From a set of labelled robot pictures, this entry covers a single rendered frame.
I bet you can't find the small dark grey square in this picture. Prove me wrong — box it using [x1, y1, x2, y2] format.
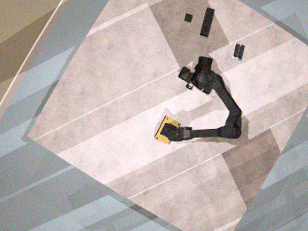
[185, 13, 193, 22]

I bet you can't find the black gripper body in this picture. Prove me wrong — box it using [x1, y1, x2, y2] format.
[178, 66, 212, 95]

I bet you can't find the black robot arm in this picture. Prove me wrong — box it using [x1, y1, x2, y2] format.
[160, 57, 243, 142]

